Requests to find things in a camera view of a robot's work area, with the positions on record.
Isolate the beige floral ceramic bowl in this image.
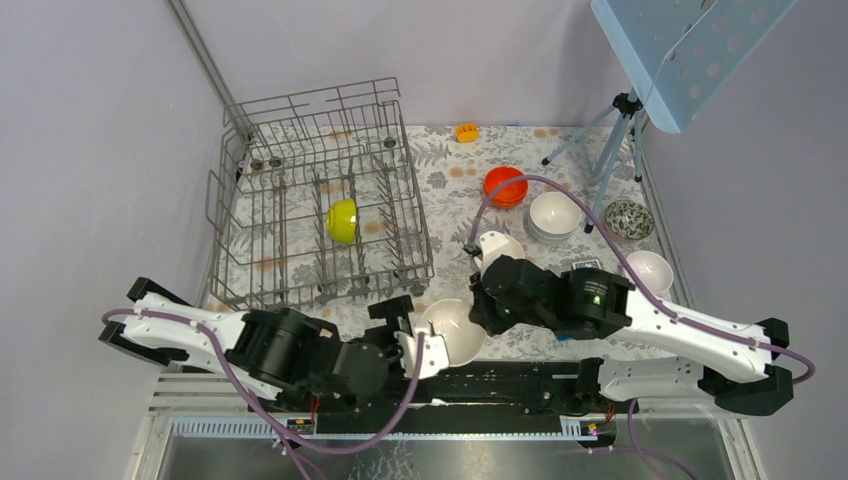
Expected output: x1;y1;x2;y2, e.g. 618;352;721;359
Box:
422;298;487;367

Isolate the white ribbed ceramic bowl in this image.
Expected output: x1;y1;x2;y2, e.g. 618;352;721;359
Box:
529;192;584;236

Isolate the orange plastic bowl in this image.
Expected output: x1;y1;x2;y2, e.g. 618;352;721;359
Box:
490;197;524;209
483;166;529;200

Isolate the yellow-green plastic bowl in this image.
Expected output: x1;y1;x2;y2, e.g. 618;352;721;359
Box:
325;198;358;245

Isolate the small white ceramic bowl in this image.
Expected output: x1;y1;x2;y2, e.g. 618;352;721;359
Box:
626;250;674;298

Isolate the beige ribbed ceramic bowl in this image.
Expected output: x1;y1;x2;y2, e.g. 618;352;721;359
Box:
485;232;525;259

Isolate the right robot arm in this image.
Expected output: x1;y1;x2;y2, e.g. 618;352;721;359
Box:
469;256;794;416

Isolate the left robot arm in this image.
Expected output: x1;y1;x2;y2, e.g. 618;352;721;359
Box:
98;277;402;411

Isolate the floral tablecloth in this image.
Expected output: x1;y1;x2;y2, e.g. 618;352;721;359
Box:
198;125;677;363

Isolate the blue playing card box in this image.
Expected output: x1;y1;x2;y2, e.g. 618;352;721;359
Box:
572;259;602;269

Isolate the yellow plastic toy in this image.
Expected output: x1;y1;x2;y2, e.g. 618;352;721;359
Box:
454;123;480;143

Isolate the light blue perforated stand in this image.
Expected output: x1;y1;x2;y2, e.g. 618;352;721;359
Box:
542;0;795;215

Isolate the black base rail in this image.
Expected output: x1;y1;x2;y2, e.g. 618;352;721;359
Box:
260;358;629;435

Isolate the grey wire dish rack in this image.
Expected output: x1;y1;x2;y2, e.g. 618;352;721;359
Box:
205;77;434;310

